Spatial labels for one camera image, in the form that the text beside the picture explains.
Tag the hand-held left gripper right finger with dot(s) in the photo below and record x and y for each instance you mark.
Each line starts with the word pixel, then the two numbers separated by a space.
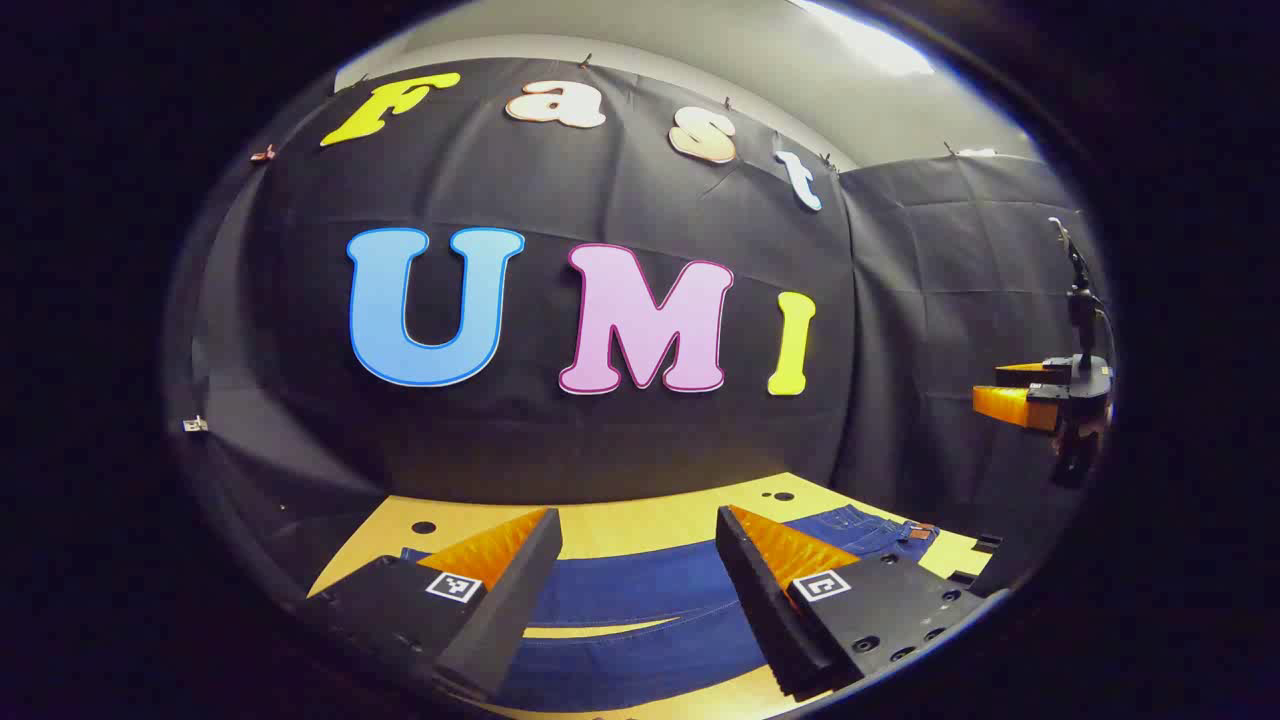
pixel 765 610

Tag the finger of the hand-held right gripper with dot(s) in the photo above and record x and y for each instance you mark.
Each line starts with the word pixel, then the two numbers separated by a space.
pixel 1030 372
pixel 1015 405

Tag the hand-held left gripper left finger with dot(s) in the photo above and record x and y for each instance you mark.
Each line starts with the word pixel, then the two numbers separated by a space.
pixel 510 610

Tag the blue denim jeans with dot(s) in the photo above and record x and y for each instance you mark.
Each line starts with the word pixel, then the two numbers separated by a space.
pixel 640 590

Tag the black backdrop cloth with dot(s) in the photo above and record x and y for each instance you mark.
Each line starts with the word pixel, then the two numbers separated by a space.
pixel 500 430

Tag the black table edge bracket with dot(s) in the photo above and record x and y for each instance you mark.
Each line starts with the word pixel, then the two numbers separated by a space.
pixel 988 544

